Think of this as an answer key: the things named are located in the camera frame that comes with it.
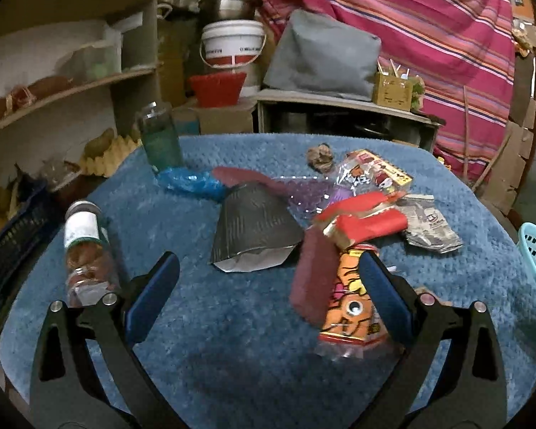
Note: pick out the red plastic basket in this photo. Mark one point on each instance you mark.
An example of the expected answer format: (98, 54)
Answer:
(216, 89)

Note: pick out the purple bubble wrap packet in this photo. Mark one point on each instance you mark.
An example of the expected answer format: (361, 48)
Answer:
(303, 196)

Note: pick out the yellow egg tray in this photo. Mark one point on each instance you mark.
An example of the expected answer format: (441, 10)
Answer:
(111, 156)

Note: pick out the yellow box with sticks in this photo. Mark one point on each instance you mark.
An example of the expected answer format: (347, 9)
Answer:
(392, 91)

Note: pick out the black paper bag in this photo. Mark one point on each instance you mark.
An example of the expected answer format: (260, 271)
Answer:
(250, 223)

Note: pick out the cardboard box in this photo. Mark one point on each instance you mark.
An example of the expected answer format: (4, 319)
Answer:
(223, 118)

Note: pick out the pink net bag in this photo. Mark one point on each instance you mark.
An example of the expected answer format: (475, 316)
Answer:
(20, 97)

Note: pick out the blue plastic bag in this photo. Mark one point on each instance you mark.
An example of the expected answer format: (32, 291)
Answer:
(183, 182)

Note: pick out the wooden side table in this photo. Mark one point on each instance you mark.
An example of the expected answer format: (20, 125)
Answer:
(339, 102)

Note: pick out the grey cushion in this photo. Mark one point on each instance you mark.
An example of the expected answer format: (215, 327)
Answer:
(326, 58)

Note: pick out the cardboard sheets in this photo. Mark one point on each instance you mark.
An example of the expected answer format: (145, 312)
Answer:
(513, 143)

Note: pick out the dark blue crate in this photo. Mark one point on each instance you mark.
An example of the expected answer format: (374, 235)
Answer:
(13, 241)

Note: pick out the plain white bucket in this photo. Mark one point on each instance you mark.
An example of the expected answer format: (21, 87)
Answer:
(251, 78)

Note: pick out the glass jar with green contents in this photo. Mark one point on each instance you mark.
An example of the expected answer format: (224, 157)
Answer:
(161, 143)

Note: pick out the sweet potato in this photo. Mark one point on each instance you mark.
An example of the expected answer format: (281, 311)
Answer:
(49, 86)

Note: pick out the pink striped cloth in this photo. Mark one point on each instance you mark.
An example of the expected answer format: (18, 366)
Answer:
(429, 31)

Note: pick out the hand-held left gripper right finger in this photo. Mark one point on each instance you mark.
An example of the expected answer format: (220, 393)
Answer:
(382, 297)

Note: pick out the steel bowl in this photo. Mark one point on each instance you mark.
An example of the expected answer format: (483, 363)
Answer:
(228, 2)

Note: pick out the blue fuzzy blanket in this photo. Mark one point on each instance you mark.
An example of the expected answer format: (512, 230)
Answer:
(250, 344)

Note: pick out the brown crumpled paper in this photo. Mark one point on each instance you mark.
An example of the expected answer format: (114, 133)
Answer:
(320, 156)

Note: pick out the plastic bottle with white label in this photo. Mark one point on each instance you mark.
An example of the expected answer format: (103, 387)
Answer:
(82, 232)

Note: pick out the maroon wrapper strip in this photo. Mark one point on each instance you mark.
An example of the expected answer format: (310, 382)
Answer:
(239, 174)

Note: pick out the yellow oil jug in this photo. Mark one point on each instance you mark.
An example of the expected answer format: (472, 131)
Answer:
(174, 58)

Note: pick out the red wrapper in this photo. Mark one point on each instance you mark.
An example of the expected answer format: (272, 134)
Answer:
(370, 225)

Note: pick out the wooden shelf unit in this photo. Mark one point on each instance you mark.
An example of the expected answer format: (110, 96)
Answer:
(134, 76)

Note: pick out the clear plastic container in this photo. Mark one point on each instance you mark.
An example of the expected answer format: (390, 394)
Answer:
(96, 51)

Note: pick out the teal plastic basket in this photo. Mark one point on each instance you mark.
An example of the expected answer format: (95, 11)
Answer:
(531, 245)

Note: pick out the white bucket with red band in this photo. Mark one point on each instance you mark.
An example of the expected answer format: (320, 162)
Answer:
(232, 40)

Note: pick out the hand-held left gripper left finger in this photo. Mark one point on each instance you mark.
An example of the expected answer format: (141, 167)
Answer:
(154, 295)

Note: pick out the orange snack packet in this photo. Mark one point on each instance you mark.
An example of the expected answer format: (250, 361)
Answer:
(344, 304)

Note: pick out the crumpled silver wrapper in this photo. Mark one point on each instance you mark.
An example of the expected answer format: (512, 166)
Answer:
(429, 228)

